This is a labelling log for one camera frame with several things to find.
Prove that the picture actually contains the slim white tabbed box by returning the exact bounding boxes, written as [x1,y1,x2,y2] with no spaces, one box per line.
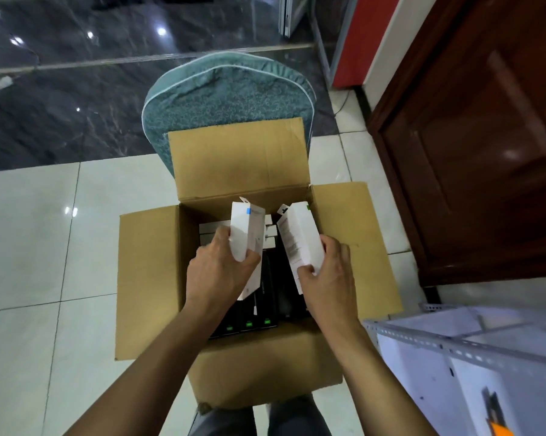
[229,197,267,300]
[277,201,327,294]

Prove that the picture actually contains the small printed brown carton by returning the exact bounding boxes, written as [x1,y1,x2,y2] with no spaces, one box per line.
[115,117,404,409]

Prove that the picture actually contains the person's grey trouser legs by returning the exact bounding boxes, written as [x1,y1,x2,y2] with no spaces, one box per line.
[189,395,333,436]

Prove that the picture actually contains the dark wooden door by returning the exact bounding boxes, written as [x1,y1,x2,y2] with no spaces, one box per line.
[368,0,546,287]

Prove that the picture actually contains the person's right hand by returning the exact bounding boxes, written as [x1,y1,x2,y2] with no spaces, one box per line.
[295,234,360,337]

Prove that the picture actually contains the white metal shelving rack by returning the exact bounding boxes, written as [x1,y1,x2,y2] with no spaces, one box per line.
[364,304,546,436]

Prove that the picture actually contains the person's left forearm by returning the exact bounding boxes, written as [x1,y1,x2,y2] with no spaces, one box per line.
[64,306,229,436]

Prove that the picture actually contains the person's left hand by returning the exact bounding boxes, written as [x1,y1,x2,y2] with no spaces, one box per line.
[184,226,261,325]

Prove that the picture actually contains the person's right forearm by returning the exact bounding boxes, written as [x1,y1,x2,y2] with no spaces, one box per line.
[323,320,438,436]

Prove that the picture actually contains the teal fabric chair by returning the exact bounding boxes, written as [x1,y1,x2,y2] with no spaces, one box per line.
[142,51,316,178]

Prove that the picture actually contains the row of slim black boxes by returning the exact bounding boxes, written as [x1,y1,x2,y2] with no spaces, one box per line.
[204,245,312,340]

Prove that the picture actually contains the orange utility knife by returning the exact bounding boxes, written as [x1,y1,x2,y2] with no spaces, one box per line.
[480,388,515,436]

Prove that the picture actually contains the stack of slim white boxes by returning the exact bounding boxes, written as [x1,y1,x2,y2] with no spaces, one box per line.
[198,206,292,253]

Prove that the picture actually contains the dark floor mat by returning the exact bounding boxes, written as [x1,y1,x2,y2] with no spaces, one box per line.
[91,0,215,10]

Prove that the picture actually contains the glass door with metal frame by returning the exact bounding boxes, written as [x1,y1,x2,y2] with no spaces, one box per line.
[277,0,358,87]

